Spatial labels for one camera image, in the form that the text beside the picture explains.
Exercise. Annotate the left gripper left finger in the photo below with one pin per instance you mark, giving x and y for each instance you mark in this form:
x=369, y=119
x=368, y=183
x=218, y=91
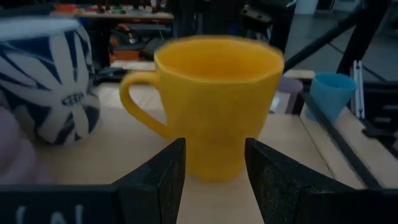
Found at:
x=149, y=193

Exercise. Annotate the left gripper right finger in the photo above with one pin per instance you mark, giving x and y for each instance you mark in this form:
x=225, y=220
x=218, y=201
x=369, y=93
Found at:
x=295, y=193

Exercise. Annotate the yellow mug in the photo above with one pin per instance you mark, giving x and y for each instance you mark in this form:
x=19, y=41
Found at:
x=217, y=109

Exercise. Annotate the purple ribbed mug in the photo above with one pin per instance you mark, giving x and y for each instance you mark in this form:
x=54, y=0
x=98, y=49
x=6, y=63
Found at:
x=15, y=155

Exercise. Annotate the blue white floral mug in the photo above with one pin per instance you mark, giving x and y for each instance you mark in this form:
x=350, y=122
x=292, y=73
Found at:
x=46, y=93

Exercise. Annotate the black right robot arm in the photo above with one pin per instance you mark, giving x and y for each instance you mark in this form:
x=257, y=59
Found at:
x=273, y=18

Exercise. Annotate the black metal wooden shelf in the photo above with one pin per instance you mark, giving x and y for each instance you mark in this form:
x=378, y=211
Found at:
x=124, y=155

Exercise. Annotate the white upright strip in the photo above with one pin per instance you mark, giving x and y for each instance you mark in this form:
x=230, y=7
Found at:
x=357, y=93

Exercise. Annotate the orange black bag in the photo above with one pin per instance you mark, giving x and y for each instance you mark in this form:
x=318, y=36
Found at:
x=127, y=54

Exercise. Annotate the cluttered workbench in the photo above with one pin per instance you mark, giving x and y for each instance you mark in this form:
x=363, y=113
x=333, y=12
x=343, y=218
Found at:
x=124, y=15

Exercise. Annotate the black aluminium table frame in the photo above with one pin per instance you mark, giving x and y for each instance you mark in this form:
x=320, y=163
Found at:
x=363, y=31

